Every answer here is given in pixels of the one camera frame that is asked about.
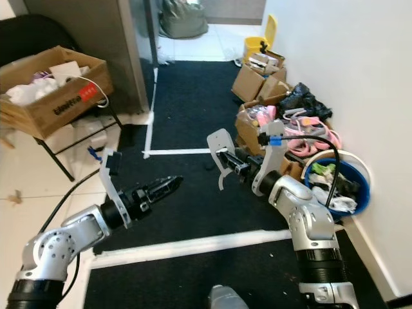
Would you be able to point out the pink plastic hangers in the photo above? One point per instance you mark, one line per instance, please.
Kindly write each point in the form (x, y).
(312, 143)

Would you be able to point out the blue round rubbish bin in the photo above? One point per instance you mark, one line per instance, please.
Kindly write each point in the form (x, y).
(360, 187)

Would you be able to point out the white packaging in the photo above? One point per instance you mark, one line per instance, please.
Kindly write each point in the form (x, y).
(264, 62)

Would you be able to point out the grey-green filled bag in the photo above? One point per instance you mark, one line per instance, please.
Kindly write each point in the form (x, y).
(183, 20)

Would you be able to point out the grey cabinet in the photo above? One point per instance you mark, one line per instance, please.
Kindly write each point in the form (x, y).
(238, 9)

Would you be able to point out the white crumpled plastic bag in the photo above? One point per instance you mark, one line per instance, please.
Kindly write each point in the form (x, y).
(26, 94)

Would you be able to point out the white plastic sack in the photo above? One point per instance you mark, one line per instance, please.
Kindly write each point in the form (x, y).
(80, 136)

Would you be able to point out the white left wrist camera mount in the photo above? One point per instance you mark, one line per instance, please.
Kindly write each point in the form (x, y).
(116, 193)

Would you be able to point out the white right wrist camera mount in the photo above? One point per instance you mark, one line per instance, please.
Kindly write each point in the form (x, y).
(271, 164)

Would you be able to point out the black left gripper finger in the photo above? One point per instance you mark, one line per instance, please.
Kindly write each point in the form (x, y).
(167, 193)
(167, 183)

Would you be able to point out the small open cardboard box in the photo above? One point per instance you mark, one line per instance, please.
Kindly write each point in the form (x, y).
(248, 84)

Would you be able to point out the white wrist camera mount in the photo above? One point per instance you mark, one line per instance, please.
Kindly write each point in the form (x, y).
(271, 164)
(116, 193)

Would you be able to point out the blue small item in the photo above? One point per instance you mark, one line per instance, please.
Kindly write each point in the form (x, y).
(96, 154)

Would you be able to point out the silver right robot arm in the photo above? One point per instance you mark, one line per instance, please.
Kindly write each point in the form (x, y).
(312, 225)

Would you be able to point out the grey robot foot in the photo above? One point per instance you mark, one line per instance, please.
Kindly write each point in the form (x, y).
(228, 299)

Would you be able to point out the black plastic bag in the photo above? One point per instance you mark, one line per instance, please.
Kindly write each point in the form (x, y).
(302, 100)

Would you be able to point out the grey partition panel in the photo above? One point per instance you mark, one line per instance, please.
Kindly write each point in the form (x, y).
(96, 29)

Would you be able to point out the white crumpled trash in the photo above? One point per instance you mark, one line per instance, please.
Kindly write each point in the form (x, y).
(344, 201)

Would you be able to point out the black floor carpet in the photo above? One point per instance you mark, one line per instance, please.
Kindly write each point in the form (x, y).
(187, 109)

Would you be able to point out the long white floor tape strip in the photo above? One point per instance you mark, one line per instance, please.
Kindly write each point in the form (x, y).
(199, 246)

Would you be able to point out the large printed cardboard box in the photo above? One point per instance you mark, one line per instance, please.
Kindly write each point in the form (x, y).
(51, 116)

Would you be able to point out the black chair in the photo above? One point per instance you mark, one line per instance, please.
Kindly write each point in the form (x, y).
(32, 35)

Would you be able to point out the black metal stand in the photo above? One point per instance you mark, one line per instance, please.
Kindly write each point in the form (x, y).
(58, 161)

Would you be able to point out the white paper sheet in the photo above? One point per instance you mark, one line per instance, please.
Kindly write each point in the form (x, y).
(65, 72)

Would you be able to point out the yellow plastic bin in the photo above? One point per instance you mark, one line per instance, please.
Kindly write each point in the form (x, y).
(254, 46)

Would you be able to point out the white plastic bracket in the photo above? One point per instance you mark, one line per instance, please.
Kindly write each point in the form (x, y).
(220, 140)

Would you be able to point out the green crumpled trash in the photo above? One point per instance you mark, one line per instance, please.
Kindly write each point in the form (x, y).
(322, 169)

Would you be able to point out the cardboard box with pink items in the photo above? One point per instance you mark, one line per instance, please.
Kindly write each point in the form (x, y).
(246, 135)

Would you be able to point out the pink soft item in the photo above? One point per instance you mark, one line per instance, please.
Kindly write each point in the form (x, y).
(265, 116)

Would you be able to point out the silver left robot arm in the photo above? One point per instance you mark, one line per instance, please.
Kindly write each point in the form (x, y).
(61, 248)

